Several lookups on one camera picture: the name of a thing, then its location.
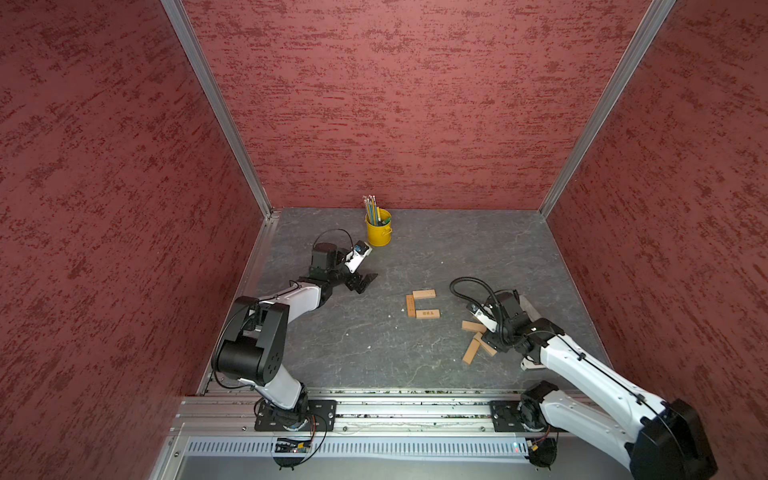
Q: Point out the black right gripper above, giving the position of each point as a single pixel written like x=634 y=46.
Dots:
x=496 y=342

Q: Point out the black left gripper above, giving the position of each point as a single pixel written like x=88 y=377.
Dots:
x=362 y=284

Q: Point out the engraved wooden block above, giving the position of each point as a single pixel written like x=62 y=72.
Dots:
x=427 y=314

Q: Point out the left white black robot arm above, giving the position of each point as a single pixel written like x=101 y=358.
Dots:
x=251 y=347

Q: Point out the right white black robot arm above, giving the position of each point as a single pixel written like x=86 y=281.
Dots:
x=651 y=437

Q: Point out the small white plastic clip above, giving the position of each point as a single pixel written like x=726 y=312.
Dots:
x=527 y=364

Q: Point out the yellow metal pencil bucket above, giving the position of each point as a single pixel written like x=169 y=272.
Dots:
x=379 y=233

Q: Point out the bundle of coloured pencils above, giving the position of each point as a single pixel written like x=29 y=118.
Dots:
x=372 y=210

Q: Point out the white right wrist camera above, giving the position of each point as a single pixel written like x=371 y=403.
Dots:
x=483 y=316

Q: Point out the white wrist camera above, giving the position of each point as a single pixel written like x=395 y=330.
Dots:
x=483 y=316
x=358 y=253

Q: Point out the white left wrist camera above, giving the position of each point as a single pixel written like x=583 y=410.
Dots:
x=358 y=253

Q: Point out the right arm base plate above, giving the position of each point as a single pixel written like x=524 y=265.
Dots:
x=510 y=417

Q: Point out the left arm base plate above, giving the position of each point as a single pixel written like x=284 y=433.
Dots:
x=311 y=415

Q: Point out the aluminium front rail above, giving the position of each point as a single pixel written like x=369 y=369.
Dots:
x=359 y=413

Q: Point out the white perforated cable duct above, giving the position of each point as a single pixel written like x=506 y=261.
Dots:
x=504 y=449

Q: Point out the left aluminium frame post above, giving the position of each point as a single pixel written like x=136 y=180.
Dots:
x=184 y=31

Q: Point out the aluminium frame post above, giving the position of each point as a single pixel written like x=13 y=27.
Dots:
x=644 y=35
x=184 y=31

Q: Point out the right aluminium frame post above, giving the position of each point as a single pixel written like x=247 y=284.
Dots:
x=644 y=35

